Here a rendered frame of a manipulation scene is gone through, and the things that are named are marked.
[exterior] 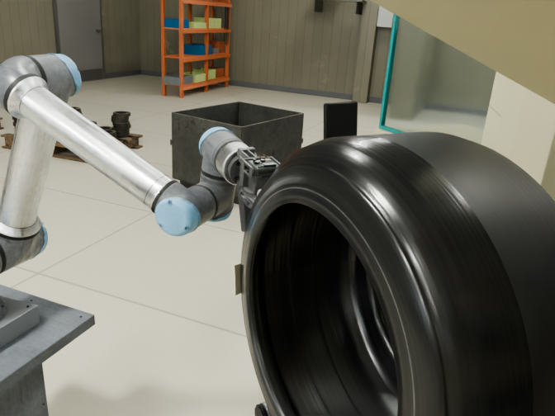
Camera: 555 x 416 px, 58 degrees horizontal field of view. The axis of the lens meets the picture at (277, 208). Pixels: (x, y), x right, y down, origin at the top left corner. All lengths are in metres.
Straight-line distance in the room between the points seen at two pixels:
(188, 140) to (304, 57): 7.10
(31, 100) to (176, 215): 0.46
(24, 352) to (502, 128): 1.44
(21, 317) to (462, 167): 1.46
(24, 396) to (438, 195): 1.63
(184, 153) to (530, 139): 3.97
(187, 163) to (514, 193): 4.12
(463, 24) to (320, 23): 11.07
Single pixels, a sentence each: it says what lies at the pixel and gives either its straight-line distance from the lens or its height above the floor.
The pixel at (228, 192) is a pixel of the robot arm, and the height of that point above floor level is 1.18.
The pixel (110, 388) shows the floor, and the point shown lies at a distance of 2.50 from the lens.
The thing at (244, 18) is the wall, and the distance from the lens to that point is 11.93.
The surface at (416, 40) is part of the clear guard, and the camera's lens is 1.59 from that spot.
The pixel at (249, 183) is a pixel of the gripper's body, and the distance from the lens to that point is 1.05.
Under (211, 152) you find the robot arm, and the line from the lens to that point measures 1.18.
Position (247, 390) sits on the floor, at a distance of 2.44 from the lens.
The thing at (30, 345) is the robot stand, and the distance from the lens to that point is 1.78.
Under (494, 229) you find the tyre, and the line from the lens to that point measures 0.60.
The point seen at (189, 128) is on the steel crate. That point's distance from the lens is 4.55.
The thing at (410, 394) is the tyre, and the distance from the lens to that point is 0.59.
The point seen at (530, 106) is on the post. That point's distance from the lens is 0.89.
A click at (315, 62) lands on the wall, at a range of 11.33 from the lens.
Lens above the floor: 1.59
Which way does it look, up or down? 21 degrees down
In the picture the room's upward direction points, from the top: 4 degrees clockwise
